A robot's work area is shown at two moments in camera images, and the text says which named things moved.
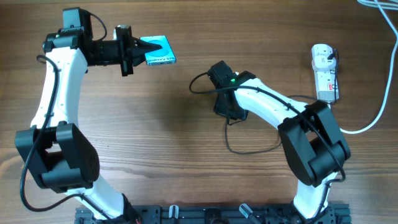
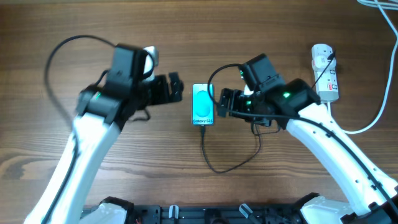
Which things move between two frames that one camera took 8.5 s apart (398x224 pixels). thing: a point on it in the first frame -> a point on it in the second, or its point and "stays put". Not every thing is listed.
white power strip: [325, 80] stays put
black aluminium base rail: [217, 214] stays put
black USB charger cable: [331, 56] -> [245, 161]
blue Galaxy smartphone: [161, 56] -> [202, 104]
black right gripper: [218, 108] stays put
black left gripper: [127, 49] -> [163, 95]
